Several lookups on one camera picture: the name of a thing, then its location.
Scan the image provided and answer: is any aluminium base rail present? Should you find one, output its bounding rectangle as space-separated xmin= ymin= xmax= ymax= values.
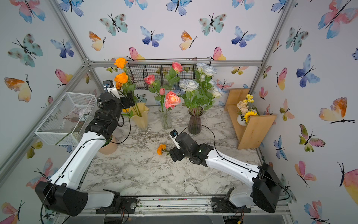
xmin=81 ymin=195 xmax=291 ymax=217

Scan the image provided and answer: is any orange rose pile top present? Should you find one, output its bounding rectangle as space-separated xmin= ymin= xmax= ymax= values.
xmin=114 ymin=72 xmax=138 ymax=104

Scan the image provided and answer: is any white mesh wall basket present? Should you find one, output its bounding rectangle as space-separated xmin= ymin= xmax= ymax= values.
xmin=34 ymin=92 xmax=97 ymax=146

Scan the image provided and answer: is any wooden corner shelf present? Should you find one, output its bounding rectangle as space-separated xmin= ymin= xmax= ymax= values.
xmin=224 ymin=88 xmax=277 ymax=149

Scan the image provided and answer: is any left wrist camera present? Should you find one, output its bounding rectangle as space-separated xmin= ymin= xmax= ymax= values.
xmin=103 ymin=80 xmax=120 ymax=98

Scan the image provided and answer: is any purple ribbed glass vase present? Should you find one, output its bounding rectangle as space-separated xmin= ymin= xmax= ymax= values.
xmin=188 ymin=107 xmax=204 ymax=135

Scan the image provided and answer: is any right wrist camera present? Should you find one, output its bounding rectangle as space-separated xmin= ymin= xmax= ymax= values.
xmin=170 ymin=130 xmax=180 ymax=150

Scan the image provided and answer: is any sunflower bouquet in white vase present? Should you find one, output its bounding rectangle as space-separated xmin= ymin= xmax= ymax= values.
xmin=236 ymin=94 xmax=260 ymax=126

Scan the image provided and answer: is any pink rose small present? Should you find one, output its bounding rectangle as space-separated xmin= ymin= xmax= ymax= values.
xmin=159 ymin=88 xmax=166 ymax=125

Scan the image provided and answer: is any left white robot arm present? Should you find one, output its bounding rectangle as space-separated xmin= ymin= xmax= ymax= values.
xmin=35 ymin=92 xmax=135 ymax=217

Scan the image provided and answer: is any clear ribbed glass vase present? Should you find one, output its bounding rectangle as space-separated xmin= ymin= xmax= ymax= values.
xmin=158 ymin=106 xmax=172 ymax=129

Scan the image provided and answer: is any black wire wall basket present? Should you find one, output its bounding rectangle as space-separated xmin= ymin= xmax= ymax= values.
xmin=128 ymin=58 xmax=213 ymax=90

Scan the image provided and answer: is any green succulent in pink pot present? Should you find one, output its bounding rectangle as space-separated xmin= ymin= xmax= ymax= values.
xmin=99 ymin=135 xmax=117 ymax=155

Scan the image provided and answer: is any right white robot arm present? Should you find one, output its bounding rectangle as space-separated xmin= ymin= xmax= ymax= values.
xmin=169 ymin=130 xmax=283 ymax=213

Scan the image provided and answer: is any pink rose pile top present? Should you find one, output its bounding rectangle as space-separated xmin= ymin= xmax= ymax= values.
xmin=165 ymin=91 xmax=181 ymax=110

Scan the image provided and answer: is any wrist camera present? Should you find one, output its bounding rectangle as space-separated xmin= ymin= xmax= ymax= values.
xmin=170 ymin=130 xmax=180 ymax=150
xmin=103 ymin=80 xmax=120 ymax=98

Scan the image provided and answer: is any yellow wavy glass vase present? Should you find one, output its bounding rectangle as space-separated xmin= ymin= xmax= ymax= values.
xmin=130 ymin=103 xmax=149 ymax=130

